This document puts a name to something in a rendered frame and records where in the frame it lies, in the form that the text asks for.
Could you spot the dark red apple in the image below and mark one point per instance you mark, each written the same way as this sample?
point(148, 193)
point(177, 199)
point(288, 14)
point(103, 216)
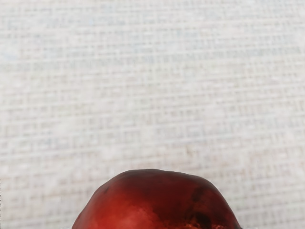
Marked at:
point(152, 202)

